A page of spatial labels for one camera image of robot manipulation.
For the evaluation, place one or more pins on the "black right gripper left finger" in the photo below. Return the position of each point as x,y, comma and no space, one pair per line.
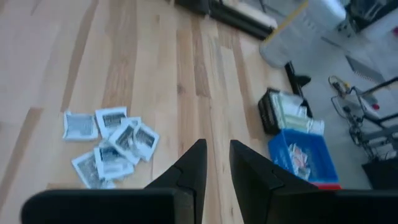
189,174

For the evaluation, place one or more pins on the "white wipes canister yellow label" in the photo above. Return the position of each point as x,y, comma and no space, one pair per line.
295,40

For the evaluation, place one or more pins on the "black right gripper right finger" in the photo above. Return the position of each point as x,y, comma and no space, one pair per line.
252,180

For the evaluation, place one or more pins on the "black background equipment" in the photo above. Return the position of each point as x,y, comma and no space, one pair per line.
370,12

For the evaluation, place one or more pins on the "black floor box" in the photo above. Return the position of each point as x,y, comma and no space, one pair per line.
382,174

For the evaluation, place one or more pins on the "black slotted plastic basket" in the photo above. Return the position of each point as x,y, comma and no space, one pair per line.
264,112

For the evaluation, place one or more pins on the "blue slotted plastic basket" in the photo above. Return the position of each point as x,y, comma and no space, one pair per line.
280,146

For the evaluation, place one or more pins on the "long plain white packet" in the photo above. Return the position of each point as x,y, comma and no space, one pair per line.
289,104

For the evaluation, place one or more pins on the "black frame clamp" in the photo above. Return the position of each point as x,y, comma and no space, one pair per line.
297,79

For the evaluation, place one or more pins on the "red slotted plastic basket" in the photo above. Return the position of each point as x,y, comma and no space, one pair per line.
326,186

